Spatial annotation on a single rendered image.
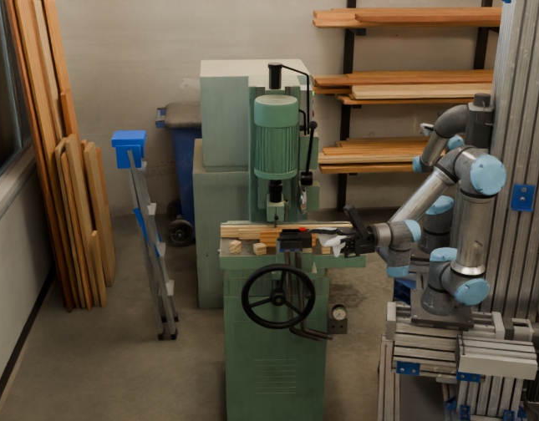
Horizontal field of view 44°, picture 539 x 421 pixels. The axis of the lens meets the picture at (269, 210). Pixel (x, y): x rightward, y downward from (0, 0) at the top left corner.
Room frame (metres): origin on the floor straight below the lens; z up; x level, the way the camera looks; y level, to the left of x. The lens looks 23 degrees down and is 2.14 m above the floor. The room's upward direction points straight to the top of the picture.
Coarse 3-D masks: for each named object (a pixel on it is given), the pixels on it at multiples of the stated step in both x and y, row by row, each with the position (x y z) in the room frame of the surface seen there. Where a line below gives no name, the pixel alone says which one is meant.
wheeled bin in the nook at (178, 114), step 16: (160, 112) 4.63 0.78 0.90; (176, 112) 4.42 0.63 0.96; (192, 112) 4.40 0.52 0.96; (176, 128) 4.24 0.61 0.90; (192, 128) 4.26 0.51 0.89; (176, 144) 4.28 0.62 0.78; (192, 144) 4.29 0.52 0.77; (176, 160) 4.29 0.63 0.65; (192, 160) 4.30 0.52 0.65; (192, 176) 4.31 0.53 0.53; (192, 192) 4.32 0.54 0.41; (176, 208) 4.68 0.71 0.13; (192, 208) 4.33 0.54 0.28; (176, 224) 4.28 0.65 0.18; (192, 224) 4.33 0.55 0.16; (176, 240) 4.28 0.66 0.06
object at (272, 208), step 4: (268, 196) 2.63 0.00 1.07; (268, 200) 2.58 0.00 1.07; (268, 204) 2.54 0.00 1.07; (272, 204) 2.54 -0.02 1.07; (276, 204) 2.54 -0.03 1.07; (280, 204) 2.54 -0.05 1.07; (268, 208) 2.52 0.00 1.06; (272, 208) 2.52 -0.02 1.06; (276, 208) 2.52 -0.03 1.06; (280, 208) 2.52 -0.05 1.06; (284, 208) 2.54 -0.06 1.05; (268, 212) 2.52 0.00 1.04; (272, 212) 2.52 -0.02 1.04; (276, 212) 2.52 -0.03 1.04; (280, 212) 2.52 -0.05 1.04; (268, 216) 2.52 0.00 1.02; (272, 216) 2.52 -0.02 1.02; (280, 216) 2.52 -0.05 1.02; (268, 220) 2.52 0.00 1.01; (272, 220) 2.52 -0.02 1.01; (280, 220) 2.52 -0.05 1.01
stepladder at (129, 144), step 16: (112, 144) 3.15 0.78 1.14; (128, 144) 3.15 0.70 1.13; (144, 144) 3.17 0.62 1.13; (128, 160) 3.14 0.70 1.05; (144, 176) 3.32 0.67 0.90; (144, 192) 3.18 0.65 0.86; (144, 208) 3.13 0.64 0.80; (144, 224) 3.14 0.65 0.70; (144, 240) 3.14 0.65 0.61; (160, 240) 3.33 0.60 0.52; (144, 256) 3.14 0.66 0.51; (160, 256) 3.29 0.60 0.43; (160, 272) 3.14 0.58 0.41; (160, 288) 3.13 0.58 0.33; (160, 304) 3.31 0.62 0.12; (160, 320) 3.15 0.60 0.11; (176, 320) 3.30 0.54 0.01; (160, 336) 3.11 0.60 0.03; (176, 336) 3.14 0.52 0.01
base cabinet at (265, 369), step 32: (224, 320) 2.43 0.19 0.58; (320, 320) 2.41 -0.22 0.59; (224, 352) 2.45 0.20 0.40; (256, 352) 2.40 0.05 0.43; (288, 352) 2.41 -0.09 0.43; (320, 352) 2.41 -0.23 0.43; (256, 384) 2.40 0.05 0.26; (288, 384) 2.41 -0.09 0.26; (320, 384) 2.41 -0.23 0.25; (256, 416) 2.40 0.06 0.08; (288, 416) 2.41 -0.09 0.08; (320, 416) 2.41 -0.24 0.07
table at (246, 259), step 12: (228, 240) 2.55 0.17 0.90; (240, 240) 2.55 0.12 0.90; (252, 240) 2.55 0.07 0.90; (228, 252) 2.43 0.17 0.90; (240, 252) 2.43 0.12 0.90; (252, 252) 2.43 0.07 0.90; (228, 264) 2.40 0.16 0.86; (240, 264) 2.40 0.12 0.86; (252, 264) 2.40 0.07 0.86; (264, 264) 2.40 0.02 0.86; (324, 264) 2.41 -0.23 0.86; (336, 264) 2.41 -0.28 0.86; (348, 264) 2.41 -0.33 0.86; (360, 264) 2.42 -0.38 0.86; (276, 276) 2.31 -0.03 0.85; (312, 276) 2.32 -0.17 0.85
